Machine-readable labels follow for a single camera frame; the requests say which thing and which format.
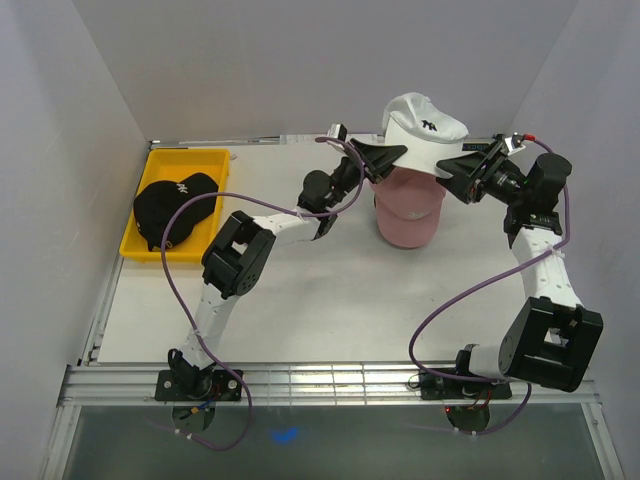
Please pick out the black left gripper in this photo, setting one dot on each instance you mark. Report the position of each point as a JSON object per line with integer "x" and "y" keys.
{"x": 379, "y": 159}

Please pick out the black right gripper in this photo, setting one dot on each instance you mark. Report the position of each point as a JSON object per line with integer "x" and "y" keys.
{"x": 462, "y": 166}

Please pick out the pink cap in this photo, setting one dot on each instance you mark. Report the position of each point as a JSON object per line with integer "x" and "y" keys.
{"x": 408, "y": 206}

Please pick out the black cap white logo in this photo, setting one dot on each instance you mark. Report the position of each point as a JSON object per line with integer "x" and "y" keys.
{"x": 159, "y": 201}

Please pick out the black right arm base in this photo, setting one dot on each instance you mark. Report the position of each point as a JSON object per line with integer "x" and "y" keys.
{"x": 466, "y": 404}

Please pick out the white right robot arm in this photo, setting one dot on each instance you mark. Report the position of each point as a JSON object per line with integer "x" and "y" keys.
{"x": 553, "y": 337}

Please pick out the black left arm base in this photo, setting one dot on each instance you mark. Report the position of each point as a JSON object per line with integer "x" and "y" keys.
{"x": 195, "y": 396}

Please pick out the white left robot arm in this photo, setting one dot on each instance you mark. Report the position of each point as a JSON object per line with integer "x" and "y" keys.
{"x": 235, "y": 259}

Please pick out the white paper label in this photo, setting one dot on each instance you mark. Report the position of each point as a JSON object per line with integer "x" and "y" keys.
{"x": 293, "y": 139}

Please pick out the aluminium rail frame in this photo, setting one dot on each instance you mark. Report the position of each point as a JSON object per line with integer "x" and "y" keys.
{"x": 356, "y": 421}

